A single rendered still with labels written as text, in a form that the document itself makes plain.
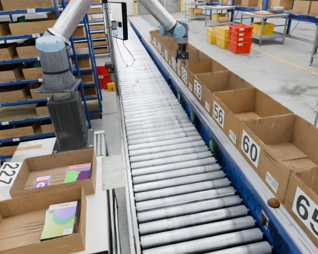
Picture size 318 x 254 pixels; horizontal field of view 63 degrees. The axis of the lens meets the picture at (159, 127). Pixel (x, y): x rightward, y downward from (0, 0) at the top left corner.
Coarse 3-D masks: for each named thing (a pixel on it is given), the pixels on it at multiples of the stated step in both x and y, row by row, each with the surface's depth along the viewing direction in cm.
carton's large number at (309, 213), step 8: (296, 192) 89; (296, 200) 89; (304, 200) 85; (296, 208) 90; (304, 208) 86; (312, 208) 82; (304, 216) 86; (312, 216) 82; (312, 224) 83; (312, 232) 83
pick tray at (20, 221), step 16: (48, 192) 118; (64, 192) 120; (80, 192) 122; (0, 208) 116; (16, 208) 118; (32, 208) 120; (48, 208) 122; (80, 208) 120; (0, 224) 115; (16, 224) 114; (32, 224) 113; (80, 224) 100; (0, 240) 107; (16, 240) 106; (32, 240) 106; (48, 240) 95; (64, 240) 97; (80, 240) 99
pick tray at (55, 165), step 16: (32, 160) 145; (48, 160) 147; (64, 160) 149; (80, 160) 151; (96, 160) 152; (16, 176) 129; (32, 176) 143; (64, 176) 142; (16, 192) 120; (32, 192) 122
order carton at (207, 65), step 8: (184, 64) 228; (192, 64) 230; (200, 64) 231; (208, 64) 232; (216, 64) 222; (192, 72) 233; (200, 72) 234; (208, 72) 236; (192, 80) 198; (192, 88) 201
